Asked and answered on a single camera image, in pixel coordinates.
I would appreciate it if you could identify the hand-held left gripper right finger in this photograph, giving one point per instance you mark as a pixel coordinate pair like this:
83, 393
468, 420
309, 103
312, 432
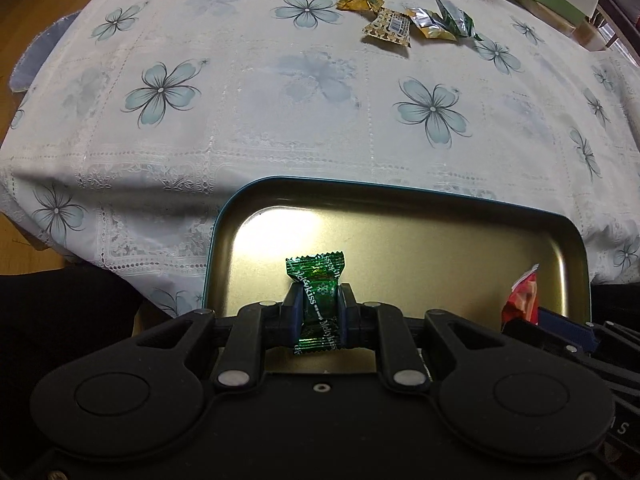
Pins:
346, 320

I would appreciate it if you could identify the gold metal tin tray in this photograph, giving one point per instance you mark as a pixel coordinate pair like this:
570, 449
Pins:
400, 245

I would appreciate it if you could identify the green foil candy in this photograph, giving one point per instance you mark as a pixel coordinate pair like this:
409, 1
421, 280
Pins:
317, 280

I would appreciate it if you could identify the yellow and silver snack packet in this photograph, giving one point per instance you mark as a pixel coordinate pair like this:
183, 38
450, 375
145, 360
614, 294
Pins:
432, 26

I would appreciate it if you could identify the floral white tablecloth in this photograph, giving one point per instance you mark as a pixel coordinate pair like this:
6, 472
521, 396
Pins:
250, 110

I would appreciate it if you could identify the red and white snack packet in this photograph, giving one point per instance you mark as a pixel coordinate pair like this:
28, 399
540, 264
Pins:
522, 300

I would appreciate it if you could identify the blue chair seat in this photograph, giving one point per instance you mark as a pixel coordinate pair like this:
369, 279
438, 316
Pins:
42, 50

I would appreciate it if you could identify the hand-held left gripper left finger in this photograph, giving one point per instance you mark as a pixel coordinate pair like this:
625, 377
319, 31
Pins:
295, 317

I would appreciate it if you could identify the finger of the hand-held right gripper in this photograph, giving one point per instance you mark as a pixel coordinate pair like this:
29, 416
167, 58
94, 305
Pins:
520, 331
565, 325

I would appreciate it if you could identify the green and white snack packet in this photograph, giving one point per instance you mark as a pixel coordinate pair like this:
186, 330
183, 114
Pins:
456, 19

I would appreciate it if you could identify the gold foil candy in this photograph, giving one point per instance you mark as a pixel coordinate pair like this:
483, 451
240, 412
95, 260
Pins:
357, 2

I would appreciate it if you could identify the patterned barcode snack packet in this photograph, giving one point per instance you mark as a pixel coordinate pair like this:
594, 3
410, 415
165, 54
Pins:
390, 27

